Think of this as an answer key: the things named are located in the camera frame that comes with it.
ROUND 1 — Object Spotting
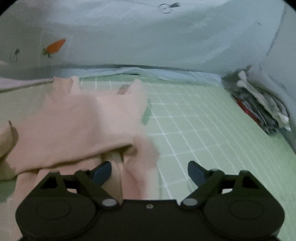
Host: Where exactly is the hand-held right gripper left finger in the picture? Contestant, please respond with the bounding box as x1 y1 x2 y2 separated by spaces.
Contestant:
38 161 117 208

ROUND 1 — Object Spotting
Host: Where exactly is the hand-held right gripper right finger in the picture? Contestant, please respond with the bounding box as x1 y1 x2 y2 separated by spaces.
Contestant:
180 161 261 207

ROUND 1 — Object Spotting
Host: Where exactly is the beige garment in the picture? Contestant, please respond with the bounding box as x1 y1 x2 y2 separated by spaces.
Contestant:
0 76 162 241

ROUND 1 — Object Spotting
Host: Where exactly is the stack of folded clothes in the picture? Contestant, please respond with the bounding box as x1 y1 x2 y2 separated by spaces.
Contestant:
221 65 292 135

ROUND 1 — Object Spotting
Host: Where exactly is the green checked bed sheet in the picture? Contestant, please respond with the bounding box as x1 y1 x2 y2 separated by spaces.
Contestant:
0 75 296 209

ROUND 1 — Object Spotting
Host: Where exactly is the light blue carrot-print quilt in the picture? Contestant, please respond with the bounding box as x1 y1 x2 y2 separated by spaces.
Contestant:
0 0 296 153

